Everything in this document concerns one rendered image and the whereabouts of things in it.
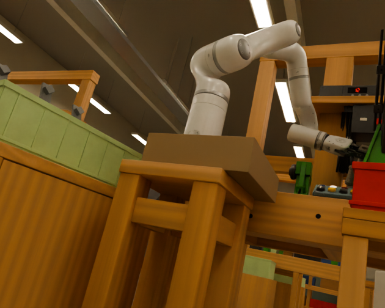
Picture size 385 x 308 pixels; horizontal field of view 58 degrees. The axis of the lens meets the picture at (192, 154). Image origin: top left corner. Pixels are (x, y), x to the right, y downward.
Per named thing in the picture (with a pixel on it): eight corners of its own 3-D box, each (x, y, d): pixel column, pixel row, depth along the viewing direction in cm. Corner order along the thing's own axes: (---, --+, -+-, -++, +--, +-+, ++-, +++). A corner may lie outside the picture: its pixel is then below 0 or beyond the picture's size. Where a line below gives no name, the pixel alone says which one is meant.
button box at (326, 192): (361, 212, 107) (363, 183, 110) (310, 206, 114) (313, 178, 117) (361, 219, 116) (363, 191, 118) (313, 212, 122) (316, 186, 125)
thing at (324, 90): (349, 96, 177) (351, 84, 179) (318, 96, 184) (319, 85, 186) (350, 103, 183) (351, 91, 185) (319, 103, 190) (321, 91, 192)
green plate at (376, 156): (382, 179, 129) (401, 128, 133) (359, 171, 133) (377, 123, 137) (380, 187, 139) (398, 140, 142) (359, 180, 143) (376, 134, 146)
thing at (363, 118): (391, 133, 159) (393, 104, 163) (350, 132, 167) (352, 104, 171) (389, 143, 169) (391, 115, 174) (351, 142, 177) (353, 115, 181)
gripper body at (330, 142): (320, 137, 149) (348, 145, 143) (328, 129, 156) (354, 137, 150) (316, 153, 153) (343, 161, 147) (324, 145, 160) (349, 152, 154)
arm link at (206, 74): (211, 89, 110) (226, 28, 118) (173, 101, 124) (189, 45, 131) (235, 107, 117) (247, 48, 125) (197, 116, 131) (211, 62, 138)
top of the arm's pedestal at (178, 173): (219, 182, 88) (222, 167, 89) (118, 171, 102) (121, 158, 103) (252, 210, 115) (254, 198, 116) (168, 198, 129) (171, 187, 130)
